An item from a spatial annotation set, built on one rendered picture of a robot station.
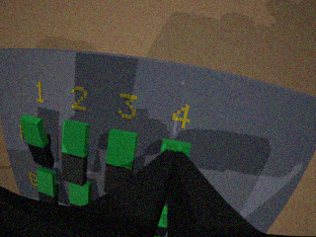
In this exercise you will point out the grey switch panel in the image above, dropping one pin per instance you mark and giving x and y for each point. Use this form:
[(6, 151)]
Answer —
[(77, 124)]

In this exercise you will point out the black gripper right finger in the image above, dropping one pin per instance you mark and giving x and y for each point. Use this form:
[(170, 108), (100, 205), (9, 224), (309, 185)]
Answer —
[(195, 209)]

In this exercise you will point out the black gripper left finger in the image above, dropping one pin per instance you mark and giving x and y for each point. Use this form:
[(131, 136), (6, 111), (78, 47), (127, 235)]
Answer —
[(131, 210)]

